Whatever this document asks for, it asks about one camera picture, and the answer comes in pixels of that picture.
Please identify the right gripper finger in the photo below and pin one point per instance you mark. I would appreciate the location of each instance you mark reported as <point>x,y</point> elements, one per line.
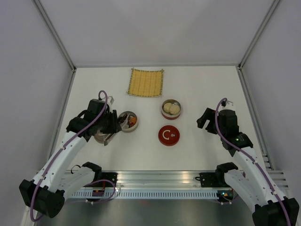
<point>204,123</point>
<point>209,114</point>

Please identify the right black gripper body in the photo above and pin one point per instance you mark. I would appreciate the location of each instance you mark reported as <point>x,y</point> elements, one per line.
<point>221,129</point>

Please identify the dark red sausage piece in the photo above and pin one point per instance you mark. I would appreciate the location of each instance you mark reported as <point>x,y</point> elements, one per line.
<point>123,119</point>

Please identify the beige lunch box lid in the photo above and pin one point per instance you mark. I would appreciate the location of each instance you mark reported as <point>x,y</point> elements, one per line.
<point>100,138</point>

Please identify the white bun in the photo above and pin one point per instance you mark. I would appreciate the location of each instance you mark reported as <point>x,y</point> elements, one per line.
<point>174,109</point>
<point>167,106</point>

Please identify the metal tongs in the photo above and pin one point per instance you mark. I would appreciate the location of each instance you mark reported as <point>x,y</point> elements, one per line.
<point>124,127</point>

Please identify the orange carrot piece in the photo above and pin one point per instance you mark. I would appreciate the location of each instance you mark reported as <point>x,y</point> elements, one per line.
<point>132,120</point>

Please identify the red lunch box lid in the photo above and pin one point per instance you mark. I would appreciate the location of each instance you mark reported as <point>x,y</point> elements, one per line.
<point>169,135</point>

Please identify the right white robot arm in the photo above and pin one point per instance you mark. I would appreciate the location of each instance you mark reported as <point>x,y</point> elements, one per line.
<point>247,176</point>

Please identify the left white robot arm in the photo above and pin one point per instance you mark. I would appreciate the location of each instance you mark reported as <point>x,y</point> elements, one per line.
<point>47,192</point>

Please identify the beige lunch box container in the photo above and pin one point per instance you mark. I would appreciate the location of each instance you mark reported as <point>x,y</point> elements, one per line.
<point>133,128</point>

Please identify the red lunch box container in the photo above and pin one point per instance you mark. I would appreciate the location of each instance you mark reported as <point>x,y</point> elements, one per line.
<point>168,115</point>

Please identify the yellow bamboo mat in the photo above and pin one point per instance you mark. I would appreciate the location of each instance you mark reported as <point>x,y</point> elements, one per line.
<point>145,83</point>

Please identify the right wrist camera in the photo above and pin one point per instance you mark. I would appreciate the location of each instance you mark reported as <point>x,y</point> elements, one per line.
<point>229,106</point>

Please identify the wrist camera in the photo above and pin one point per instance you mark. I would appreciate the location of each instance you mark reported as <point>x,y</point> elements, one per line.
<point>229,106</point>
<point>110,100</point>

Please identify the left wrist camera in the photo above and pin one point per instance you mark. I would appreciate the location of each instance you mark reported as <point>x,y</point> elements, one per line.
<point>110,100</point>

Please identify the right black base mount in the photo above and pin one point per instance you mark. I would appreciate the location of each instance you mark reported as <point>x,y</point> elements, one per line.
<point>208,180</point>

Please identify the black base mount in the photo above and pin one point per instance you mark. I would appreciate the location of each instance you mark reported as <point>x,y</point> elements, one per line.
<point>110,176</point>
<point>208,180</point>

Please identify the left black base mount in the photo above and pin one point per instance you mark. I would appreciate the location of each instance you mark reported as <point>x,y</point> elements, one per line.
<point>110,176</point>

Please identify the white slotted cable duct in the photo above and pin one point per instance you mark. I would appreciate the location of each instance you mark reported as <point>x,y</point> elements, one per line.
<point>146,194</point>

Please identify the left aluminium frame post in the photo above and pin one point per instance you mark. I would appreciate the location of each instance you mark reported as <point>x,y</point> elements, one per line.
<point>47,20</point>

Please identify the aluminium frame post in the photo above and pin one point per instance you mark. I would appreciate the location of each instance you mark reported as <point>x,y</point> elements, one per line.
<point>268,16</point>
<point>47,20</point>

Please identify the right aluminium frame post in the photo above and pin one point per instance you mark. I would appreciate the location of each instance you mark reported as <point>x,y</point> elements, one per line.
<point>268,16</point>

